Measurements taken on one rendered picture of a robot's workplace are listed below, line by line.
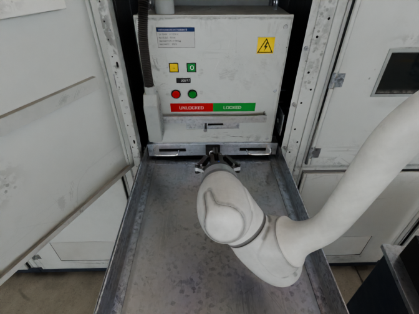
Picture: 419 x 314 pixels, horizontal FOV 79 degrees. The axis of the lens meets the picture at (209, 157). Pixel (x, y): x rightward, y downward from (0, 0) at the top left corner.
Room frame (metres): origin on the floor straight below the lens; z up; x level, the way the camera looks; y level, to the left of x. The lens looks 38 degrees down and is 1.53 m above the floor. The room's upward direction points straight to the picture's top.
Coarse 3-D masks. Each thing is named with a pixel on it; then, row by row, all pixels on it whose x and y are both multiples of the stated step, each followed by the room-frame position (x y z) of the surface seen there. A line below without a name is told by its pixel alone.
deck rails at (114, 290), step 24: (144, 168) 0.78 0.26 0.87; (288, 168) 0.72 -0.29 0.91; (144, 192) 0.66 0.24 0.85; (288, 192) 0.66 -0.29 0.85; (120, 240) 0.43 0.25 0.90; (120, 264) 0.38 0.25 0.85; (312, 264) 0.38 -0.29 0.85; (120, 288) 0.32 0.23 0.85; (312, 288) 0.32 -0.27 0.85; (336, 288) 0.29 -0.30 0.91; (96, 312) 0.23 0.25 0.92; (120, 312) 0.26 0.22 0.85; (336, 312) 0.26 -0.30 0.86
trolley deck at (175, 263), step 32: (160, 192) 0.67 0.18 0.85; (192, 192) 0.67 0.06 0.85; (256, 192) 0.67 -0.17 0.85; (160, 224) 0.52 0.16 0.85; (192, 224) 0.52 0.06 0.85; (160, 256) 0.41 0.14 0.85; (192, 256) 0.41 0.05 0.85; (224, 256) 0.41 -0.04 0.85; (128, 288) 0.32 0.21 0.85; (160, 288) 0.32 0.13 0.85; (192, 288) 0.32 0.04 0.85; (224, 288) 0.32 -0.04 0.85; (256, 288) 0.32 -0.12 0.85; (288, 288) 0.32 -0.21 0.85
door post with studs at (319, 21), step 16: (320, 0) 0.85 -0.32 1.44; (336, 0) 0.84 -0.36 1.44; (320, 16) 0.84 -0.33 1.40; (320, 32) 0.84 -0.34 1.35; (304, 48) 0.84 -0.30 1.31; (320, 48) 0.84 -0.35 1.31; (304, 64) 0.85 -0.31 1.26; (304, 80) 0.84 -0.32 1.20; (304, 96) 0.84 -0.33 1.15; (304, 112) 0.84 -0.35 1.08; (288, 128) 0.85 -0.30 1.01; (288, 144) 0.84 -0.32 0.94; (288, 160) 0.84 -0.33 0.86
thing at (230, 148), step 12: (156, 144) 0.86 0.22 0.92; (168, 144) 0.87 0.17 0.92; (180, 144) 0.87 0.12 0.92; (192, 144) 0.87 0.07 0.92; (204, 144) 0.87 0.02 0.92; (216, 144) 0.87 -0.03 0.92; (228, 144) 0.87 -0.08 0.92; (240, 144) 0.87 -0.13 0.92; (252, 144) 0.87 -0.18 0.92; (264, 144) 0.87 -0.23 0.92; (276, 144) 0.87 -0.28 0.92
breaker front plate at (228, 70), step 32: (224, 32) 0.88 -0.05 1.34; (256, 32) 0.88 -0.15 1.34; (288, 32) 0.88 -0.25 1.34; (160, 64) 0.88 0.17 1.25; (224, 64) 0.88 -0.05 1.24; (256, 64) 0.88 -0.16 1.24; (160, 96) 0.88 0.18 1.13; (224, 96) 0.88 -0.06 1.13; (256, 96) 0.88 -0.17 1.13; (192, 128) 0.87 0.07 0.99; (224, 128) 0.87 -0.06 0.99; (256, 128) 0.88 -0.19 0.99
